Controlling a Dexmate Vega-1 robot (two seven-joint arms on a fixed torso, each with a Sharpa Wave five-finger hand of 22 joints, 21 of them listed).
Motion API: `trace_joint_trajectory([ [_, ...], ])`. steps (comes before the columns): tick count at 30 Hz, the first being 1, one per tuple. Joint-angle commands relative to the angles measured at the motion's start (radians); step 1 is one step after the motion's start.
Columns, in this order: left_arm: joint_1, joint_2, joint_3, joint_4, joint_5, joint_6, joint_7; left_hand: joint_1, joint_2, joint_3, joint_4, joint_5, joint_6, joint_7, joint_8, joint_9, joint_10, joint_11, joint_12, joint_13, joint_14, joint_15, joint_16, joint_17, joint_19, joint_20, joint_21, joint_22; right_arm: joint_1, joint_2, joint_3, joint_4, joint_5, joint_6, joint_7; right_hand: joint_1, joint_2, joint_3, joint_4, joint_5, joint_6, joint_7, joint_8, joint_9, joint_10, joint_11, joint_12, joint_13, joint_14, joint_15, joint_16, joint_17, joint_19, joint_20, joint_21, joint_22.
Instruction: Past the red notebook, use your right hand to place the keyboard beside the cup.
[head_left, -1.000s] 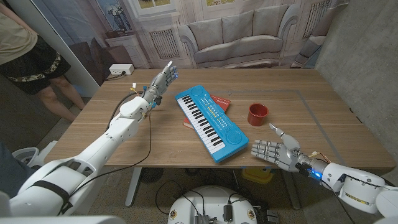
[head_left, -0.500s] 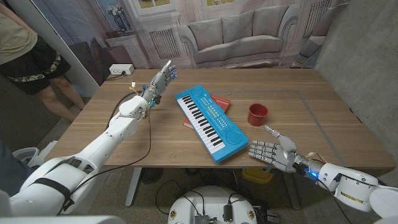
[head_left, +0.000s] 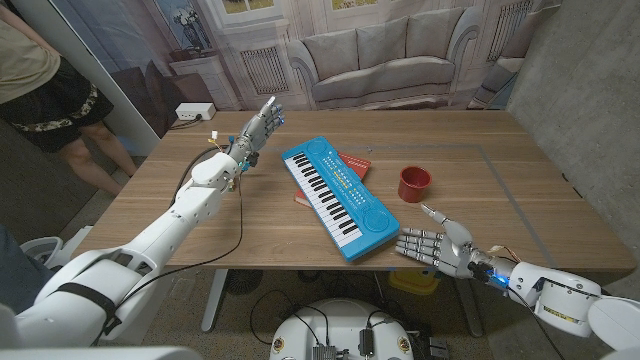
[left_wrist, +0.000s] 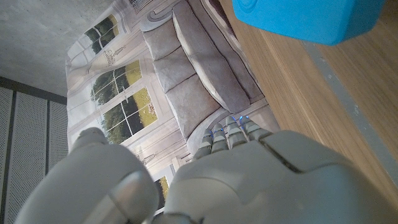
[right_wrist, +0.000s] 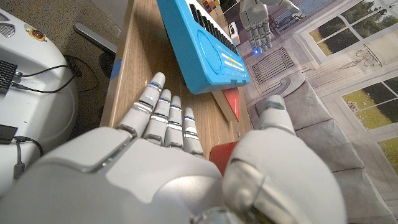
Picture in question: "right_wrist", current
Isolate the printed living room backdrop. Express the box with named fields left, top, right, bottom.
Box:
left=217, top=0, right=398, bottom=224

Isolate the short black cable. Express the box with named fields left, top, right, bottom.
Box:
left=12, top=136, right=44, bottom=180

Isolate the round red yellow button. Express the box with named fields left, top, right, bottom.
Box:
left=24, top=24, right=48, bottom=43

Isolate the red cup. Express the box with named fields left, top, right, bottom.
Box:
left=209, top=141, right=240, bottom=177

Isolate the black round fan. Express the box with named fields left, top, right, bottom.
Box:
left=98, top=51, right=116, bottom=78

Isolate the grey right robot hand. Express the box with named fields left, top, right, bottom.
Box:
left=0, top=72, right=348, bottom=224

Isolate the blue toy piano keyboard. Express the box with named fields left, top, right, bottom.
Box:
left=156, top=0, right=251, bottom=95

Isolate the red notebook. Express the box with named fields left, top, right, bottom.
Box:
left=211, top=86, right=242, bottom=123

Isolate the small black box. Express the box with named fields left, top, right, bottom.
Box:
left=0, top=124, right=19, bottom=144

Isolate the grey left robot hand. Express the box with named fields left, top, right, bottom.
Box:
left=239, top=0, right=302, bottom=53

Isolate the colourful puzzle cube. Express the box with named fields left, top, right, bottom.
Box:
left=201, top=0, right=221, bottom=14

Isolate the finned metal box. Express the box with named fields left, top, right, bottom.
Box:
left=0, top=58, right=18, bottom=94

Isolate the white table leg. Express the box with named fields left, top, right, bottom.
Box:
left=73, top=22, right=118, bottom=54

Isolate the long looped black cable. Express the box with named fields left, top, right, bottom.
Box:
left=12, top=64, right=77, bottom=94

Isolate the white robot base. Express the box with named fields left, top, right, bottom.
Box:
left=0, top=7, right=79, bottom=197

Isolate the blue tape piece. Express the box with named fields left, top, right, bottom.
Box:
left=110, top=58, right=123, bottom=80

